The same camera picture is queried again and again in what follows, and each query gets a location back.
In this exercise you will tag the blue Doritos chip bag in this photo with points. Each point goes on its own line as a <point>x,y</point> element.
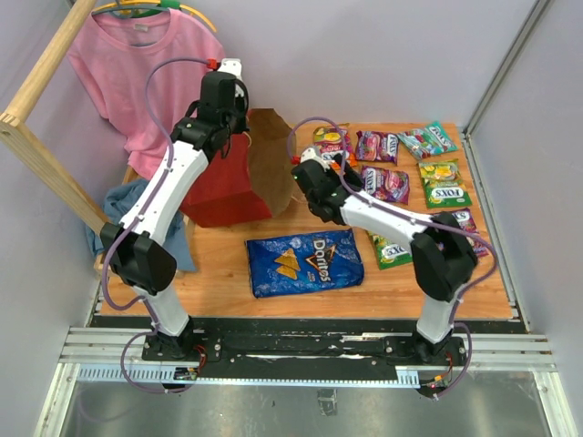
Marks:
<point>304,263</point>

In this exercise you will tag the red paper bag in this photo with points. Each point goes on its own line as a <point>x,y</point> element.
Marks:
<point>254,182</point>

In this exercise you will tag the orange candy packet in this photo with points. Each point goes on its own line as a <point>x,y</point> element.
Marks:
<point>333,143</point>

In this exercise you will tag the green candy packet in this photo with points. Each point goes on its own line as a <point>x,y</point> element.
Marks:
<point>388,254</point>
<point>443,185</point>

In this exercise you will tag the purple candy packet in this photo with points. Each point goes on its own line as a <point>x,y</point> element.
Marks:
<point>466,222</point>
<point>387,185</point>
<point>376,146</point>

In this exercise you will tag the teal candy packet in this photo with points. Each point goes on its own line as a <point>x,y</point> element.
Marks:
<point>428,141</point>

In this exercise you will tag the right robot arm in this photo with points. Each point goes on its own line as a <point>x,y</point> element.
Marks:
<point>444,260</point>

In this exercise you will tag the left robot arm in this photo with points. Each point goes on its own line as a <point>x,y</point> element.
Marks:
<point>134,246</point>

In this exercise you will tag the blue cloth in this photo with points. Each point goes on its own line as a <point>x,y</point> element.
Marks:
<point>118,202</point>

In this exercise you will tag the pink t-shirt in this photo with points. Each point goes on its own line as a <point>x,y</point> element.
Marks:
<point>142,74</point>

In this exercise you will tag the yellow green hanger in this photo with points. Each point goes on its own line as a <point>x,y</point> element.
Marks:
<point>146,8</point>

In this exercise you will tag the wooden clothes rack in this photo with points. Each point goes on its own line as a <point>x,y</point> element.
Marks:
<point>42,240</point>

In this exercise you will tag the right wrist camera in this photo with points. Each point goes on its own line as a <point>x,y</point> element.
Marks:
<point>312,153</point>

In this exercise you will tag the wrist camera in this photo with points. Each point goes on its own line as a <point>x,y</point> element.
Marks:
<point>232,67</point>
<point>312,153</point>

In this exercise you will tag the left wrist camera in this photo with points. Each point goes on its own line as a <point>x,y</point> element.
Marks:
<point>232,67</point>

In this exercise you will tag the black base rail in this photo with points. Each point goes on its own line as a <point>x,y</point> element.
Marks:
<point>242,353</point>

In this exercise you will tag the aluminium frame post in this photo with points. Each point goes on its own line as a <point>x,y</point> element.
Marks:
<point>525,32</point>

